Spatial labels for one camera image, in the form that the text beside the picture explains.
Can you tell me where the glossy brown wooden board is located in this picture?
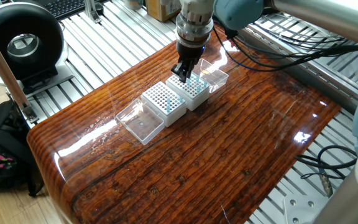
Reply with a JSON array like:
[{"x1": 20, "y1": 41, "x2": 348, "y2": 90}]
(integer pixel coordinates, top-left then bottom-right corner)
[{"x1": 26, "y1": 24, "x2": 342, "y2": 224}]

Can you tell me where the black backpack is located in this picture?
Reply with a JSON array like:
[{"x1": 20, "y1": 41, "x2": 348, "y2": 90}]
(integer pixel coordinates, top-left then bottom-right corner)
[{"x1": 0, "y1": 99, "x2": 45, "y2": 198}]

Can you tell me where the clear plastic rack lid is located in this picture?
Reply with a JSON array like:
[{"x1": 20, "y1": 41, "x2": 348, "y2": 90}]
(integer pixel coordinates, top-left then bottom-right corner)
[
  {"x1": 196, "y1": 58, "x2": 230, "y2": 94},
  {"x1": 115, "y1": 98, "x2": 165, "y2": 146}
]

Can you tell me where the black computer keyboard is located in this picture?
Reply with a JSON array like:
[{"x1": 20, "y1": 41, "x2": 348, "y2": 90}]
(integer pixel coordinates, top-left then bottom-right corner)
[{"x1": 31, "y1": 0, "x2": 88, "y2": 20}]

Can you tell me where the silver wrist flange coupling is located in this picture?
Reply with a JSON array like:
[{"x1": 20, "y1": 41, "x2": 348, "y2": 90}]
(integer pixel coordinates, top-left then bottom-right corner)
[{"x1": 175, "y1": 14, "x2": 214, "y2": 48}]

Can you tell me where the brown cardboard box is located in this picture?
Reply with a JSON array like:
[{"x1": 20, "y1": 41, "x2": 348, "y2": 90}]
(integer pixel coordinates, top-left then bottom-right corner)
[{"x1": 144, "y1": 0, "x2": 181, "y2": 22}]

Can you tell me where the white perforated pipette tip rack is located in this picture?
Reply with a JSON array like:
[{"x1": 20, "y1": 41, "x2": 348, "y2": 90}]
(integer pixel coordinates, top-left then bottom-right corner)
[
  {"x1": 165, "y1": 73, "x2": 210, "y2": 111},
  {"x1": 140, "y1": 81, "x2": 187, "y2": 128}
]

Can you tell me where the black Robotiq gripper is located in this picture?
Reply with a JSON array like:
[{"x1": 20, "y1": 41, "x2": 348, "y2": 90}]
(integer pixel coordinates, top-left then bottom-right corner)
[{"x1": 171, "y1": 42, "x2": 205, "y2": 83}]

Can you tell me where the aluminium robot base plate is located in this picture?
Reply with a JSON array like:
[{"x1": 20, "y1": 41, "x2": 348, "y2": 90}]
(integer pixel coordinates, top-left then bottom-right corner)
[{"x1": 283, "y1": 193, "x2": 331, "y2": 224}]

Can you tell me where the black cable with metal plug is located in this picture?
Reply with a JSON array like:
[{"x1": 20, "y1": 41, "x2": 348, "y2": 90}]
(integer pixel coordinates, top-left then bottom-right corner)
[{"x1": 293, "y1": 144, "x2": 358, "y2": 198}]

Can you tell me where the metal can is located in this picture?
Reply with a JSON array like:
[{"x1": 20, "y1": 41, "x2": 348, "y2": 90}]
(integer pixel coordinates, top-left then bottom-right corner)
[{"x1": 122, "y1": 0, "x2": 144, "y2": 11}]

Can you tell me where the aluminium frame post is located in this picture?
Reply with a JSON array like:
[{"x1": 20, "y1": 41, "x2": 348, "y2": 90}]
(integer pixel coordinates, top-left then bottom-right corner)
[
  {"x1": 0, "y1": 18, "x2": 40, "y2": 124},
  {"x1": 83, "y1": 0, "x2": 103, "y2": 24}
]

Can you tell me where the black wrist cable bundle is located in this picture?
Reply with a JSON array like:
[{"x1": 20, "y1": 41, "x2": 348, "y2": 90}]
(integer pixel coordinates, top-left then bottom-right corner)
[{"x1": 211, "y1": 18, "x2": 358, "y2": 94}]

